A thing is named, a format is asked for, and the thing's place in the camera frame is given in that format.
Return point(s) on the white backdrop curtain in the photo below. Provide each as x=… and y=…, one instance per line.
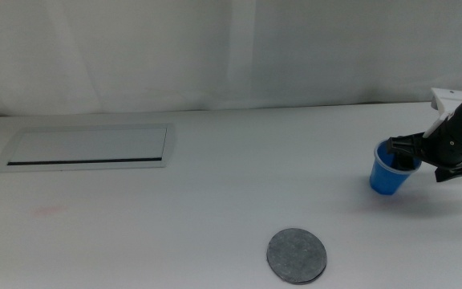
x=215, y=52

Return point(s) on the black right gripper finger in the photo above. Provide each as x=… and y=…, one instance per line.
x=455, y=172
x=403, y=162

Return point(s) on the grey round cup mat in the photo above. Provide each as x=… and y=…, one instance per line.
x=297, y=257

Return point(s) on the blue plastic cup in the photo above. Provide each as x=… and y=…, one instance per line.
x=385, y=180

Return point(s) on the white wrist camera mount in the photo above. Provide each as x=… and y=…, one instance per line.
x=449, y=100

